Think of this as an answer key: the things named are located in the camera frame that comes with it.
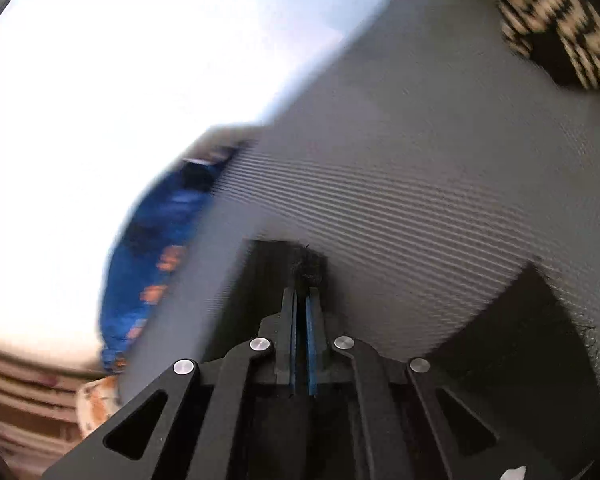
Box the black pants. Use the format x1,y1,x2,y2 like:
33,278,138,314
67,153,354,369
240,239,600,480

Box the blue floral blanket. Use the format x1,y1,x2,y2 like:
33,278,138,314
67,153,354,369
98,157,241,373

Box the black beige patterned cloth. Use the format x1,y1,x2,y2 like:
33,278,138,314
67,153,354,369
482,0,600,106

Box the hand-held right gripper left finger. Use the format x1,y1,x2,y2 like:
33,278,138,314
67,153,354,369
42,287,299,480

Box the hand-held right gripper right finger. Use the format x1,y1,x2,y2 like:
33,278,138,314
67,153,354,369
305,288,566,480

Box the white orange floral pillow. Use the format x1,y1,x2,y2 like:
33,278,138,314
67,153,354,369
75,375,126,441

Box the grey honeycomb mat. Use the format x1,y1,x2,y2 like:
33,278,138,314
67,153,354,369
117,0,600,431

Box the beige floral curtain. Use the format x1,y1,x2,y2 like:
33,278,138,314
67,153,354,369
0,345,101,476

